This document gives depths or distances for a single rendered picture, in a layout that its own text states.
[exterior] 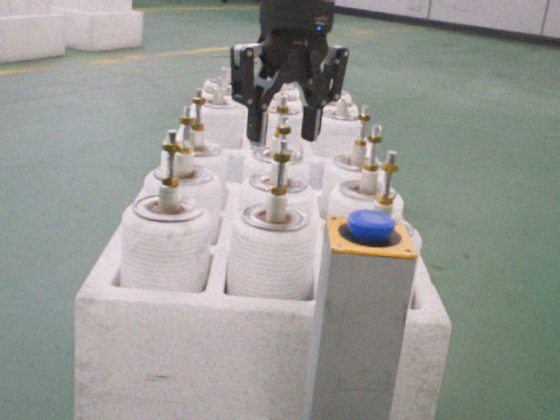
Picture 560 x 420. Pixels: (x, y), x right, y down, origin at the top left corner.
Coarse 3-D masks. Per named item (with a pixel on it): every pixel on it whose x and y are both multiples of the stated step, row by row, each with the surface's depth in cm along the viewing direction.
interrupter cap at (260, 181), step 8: (256, 176) 85; (264, 176) 85; (288, 176) 86; (296, 176) 86; (256, 184) 82; (264, 184) 82; (288, 184) 84; (296, 184) 84; (304, 184) 84; (288, 192) 80; (296, 192) 81
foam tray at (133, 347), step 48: (96, 288) 68; (432, 288) 76; (96, 336) 67; (144, 336) 67; (192, 336) 68; (240, 336) 68; (288, 336) 68; (432, 336) 69; (96, 384) 69; (144, 384) 69; (192, 384) 69; (240, 384) 70; (288, 384) 70; (432, 384) 71
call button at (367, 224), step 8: (352, 216) 54; (360, 216) 54; (368, 216) 54; (376, 216) 55; (384, 216) 55; (352, 224) 53; (360, 224) 53; (368, 224) 53; (376, 224) 53; (384, 224) 53; (392, 224) 54; (352, 232) 54; (360, 232) 53; (368, 232) 53; (376, 232) 53; (384, 232) 53; (392, 232) 54; (368, 240) 53; (376, 240) 53
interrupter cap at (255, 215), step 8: (248, 208) 73; (256, 208) 74; (264, 208) 74; (288, 208) 75; (296, 208) 75; (248, 216) 72; (256, 216) 72; (264, 216) 73; (288, 216) 74; (296, 216) 73; (304, 216) 73; (248, 224) 70; (256, 224) 69; (264, 224) 70; (272, 224) 70; (280, 224) 71; (288, 224) 71; (296, 224) 71; (304, 224) 71; (280, 232) 69; (288, 232) 69
